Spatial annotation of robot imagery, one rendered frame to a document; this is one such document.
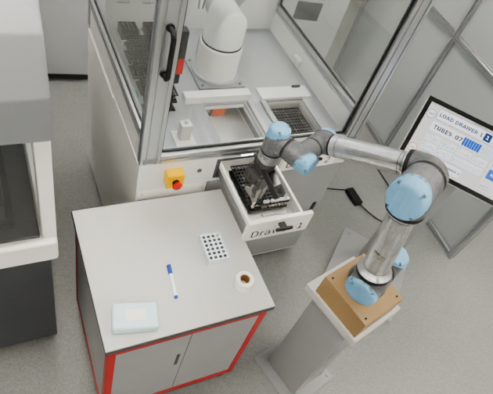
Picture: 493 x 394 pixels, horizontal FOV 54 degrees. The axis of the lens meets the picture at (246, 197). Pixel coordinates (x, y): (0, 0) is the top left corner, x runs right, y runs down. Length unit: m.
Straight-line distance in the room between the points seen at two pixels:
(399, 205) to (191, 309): 0.81
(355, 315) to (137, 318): 0.77
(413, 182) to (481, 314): 2.15
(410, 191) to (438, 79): 2.28
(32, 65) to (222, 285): 1.02
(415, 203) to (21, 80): 1.02
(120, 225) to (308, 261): 1.41
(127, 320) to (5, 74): 0.85
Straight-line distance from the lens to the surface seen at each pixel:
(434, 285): 3.34
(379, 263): 1.57
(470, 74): 3.40
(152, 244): 1.88
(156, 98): 1.66
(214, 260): 1.84
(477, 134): 2.42
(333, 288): 1.86
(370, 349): 2.87
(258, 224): 1.83
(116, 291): 1.77
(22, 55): 1.23
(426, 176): 1.40
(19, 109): 1.27
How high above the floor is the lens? 2.31
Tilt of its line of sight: 47 degrees down
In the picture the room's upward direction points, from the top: 21 degrees clockwise
